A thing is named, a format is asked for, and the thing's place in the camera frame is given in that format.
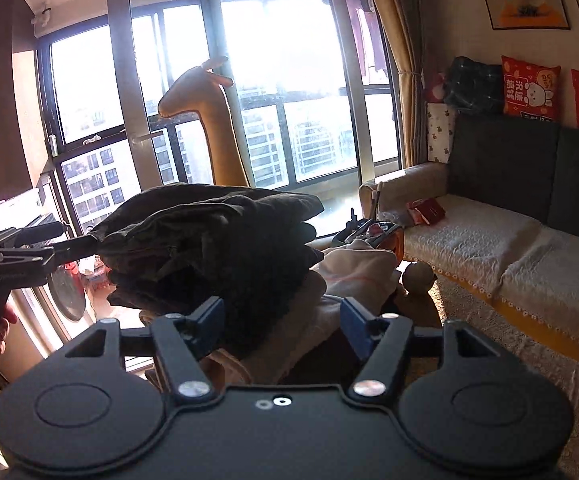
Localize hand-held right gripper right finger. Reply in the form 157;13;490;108
340;296;503;405

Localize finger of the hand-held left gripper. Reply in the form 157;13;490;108
0;236;101;267
13;222;66;248

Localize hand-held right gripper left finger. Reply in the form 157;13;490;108
64;296;226;405

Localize cream pink garment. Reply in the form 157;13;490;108
249;237;404;386

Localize dark olive garment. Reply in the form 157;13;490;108
86;183;326;361

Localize person's left hand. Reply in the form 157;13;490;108
0;306;19;357

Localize dark round object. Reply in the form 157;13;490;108
49;260;90;323

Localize tan garment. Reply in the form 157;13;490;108
204;347;255;391

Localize round wooden ball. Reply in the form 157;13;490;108
402;261;436;295

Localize orange black toy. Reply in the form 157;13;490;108
332;207;404;263

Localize clear plastic wrapper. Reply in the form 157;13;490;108
379;207;410;226

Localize cream lace sofa cover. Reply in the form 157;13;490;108
359;162;579;356

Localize yellow giraffe toy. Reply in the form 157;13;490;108
156;56;252;191

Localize white bear print bag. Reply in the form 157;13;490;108
425;102;457;165

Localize green sofa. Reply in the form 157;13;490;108
359;110;579;361

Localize red plush toy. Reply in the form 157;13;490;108
423;72;447;106

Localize plaid green cushion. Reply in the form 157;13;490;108
442;56;504;117

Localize large glass window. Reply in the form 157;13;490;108
0;0;405;241

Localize hanging laundry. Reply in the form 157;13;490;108
337;0;391;86

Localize yellow grey curtain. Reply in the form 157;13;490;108
359;0;447;166

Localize brown wall cabinet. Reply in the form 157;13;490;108
0;0;37;203

